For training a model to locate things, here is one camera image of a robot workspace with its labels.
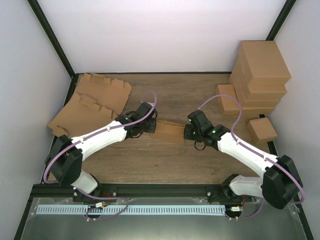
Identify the flat cardboard blank stack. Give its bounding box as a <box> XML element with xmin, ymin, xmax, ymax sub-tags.
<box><xmin>75</xmin><ymin>73</ymin><xmax>132</xmax><ymax>115</ymax></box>

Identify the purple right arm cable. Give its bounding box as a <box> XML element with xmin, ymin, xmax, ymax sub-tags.
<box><xmin>197</xmin><ymin>94</ymin><xmax>306</xmax><ymax>205</ymax></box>

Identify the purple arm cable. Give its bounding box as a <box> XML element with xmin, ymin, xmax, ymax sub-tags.
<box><xmin>43</xmin><ymin>90</ymin><xmax>158</xmax><ymax>185</ymax></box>
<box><xmin>197</xmin><ymin>94</ymin><xmax>306</xmax><ymax>205</ymax></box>

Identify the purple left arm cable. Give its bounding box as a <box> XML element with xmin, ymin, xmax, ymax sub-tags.
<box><xmin>43</xmin><ymin>90</ymin><xmax>158</xmax><ymax>185</ymax></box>

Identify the small folded box left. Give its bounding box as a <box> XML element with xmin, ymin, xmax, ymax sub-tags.
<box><xmin>216</xmin><ymin>84</ymin><xmax>240</xmax><ymax>115</ymax></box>

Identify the small folded box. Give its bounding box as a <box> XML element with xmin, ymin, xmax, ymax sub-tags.
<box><xmin>246</xmin><ymin>117</ymin><xmax>278</xmax><ymax>144</ymax></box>
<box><xmin>216</xmin><ymin>84</ymin><xmax>240</xmax><ymax>115</ymax></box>

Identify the top large folded box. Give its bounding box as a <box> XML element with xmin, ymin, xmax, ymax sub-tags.
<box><xmin>238</xmin><ymin>40</ymin><xmax>291</xmax><ymax>86</ymax></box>

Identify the right black frame post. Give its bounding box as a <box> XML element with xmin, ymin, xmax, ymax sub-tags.
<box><xmin>265</xmin><ymin>0</ymin><xmax>297</xmax><ymax>41</ymax></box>

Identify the light blue slotted cable duct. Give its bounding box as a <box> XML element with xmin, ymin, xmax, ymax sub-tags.
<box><xmin>36</xmin><ymin>204</ymin><xmax>226</xmax><ymax>216</ymax></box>

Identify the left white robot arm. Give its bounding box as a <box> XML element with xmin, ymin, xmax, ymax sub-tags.
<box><xmin>44</xmin><ymin>102</ymin><xmax>158</xmax><ymax>202</ymax></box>

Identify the left black frame post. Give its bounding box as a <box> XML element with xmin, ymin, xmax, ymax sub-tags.
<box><xmin>27</xmin><ymin>0</ymin><xmax>75</xmax><ymax>78</ymax></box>

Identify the cardboard box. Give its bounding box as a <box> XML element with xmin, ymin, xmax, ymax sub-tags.
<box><xmin>150</xmin><ymin>120</ymin><xmax>186</xmax><ymax>144</ymax></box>

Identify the black frame post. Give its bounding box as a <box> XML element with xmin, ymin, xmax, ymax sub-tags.
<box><xmin>265</xmin><ymin>0</ymin><xmax>297</xmax><ymax>41</ymax></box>
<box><xmin>27</xmin><ymin>0</ymin><xmax>75</xmax><ymax>78</ymax></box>

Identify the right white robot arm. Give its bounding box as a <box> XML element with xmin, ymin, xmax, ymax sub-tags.
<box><xmin>183</xmin><ymin>110</ymin><xmax>303</xmax><ymax>210</ymax></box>

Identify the black aluminium frame rail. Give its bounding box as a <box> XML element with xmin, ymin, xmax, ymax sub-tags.
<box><xmin>30</xmin><ymin>183</ymin><xmax>243</xmax><ymax>203</ymax></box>

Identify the small folded box front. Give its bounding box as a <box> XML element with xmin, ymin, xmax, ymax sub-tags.
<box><xmin>246</xmin><ymin>117</ymin><xmax>278</xmax><ymax>144</ymax></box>

